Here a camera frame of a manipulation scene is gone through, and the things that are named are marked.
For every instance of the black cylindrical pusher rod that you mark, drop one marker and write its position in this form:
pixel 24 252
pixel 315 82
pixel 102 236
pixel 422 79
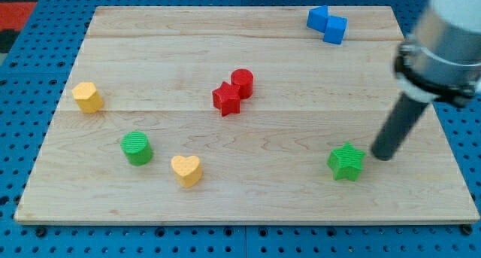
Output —
pixel 402 118

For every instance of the blue cube block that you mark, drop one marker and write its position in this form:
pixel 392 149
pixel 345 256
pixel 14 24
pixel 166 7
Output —
pixel 335 29

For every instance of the blue triangle block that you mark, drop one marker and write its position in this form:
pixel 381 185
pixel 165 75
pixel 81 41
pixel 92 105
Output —
pixel 317 18

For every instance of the wooden board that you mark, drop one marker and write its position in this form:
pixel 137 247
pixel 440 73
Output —
pixel 155 69

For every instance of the red cylinder block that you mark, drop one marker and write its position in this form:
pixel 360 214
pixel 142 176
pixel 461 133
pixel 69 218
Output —
pixel 244 78

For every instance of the red and black mat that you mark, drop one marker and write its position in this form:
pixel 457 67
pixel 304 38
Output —
pixel 14 15

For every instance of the yellow hexagon block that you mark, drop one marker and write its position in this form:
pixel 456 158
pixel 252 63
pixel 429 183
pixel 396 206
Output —
pixel 87 97

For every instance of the red star block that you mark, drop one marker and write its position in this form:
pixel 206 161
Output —
pixel 226 98

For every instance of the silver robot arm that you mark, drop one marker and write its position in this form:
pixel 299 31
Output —
pixel 439 61

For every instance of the green cylinder block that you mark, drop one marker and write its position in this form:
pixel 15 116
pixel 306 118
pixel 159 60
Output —
pixel 136 147

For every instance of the yellow heart block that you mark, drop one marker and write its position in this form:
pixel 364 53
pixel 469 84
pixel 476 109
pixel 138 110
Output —
pixel 187 170

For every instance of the green star block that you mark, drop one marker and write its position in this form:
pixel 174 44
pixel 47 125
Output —
pixel 346 162

